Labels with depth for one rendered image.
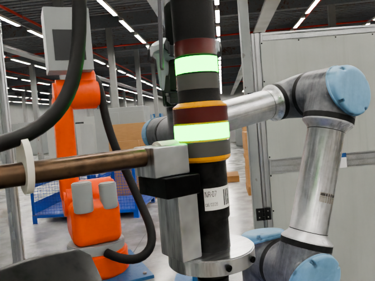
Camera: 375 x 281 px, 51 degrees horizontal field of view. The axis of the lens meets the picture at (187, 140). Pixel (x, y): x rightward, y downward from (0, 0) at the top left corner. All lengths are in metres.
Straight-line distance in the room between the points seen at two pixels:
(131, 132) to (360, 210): 6.44
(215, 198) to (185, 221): 0.03
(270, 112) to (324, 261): 0.36
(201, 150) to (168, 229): 0.06
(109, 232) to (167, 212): 3.89
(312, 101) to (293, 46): 1.29
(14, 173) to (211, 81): 0.15
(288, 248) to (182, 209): 0.65
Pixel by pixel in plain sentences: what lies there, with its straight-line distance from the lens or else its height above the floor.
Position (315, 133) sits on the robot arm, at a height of 1.51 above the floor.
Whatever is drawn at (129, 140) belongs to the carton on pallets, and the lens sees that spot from 8.31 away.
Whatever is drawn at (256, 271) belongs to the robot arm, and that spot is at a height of 1.19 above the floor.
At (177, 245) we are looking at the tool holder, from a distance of 0.30.
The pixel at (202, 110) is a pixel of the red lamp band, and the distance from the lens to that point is 0.29.
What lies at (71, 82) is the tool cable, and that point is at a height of 1.60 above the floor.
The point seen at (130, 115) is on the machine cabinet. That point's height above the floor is 1.80.
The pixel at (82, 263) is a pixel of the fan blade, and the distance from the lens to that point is 0.44.
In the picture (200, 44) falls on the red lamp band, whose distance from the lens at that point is 0.30.
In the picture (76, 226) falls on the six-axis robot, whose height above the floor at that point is 0.60.
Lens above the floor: 1.57
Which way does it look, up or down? 3 degrees down
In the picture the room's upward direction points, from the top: 5 degrees counter-clockwise
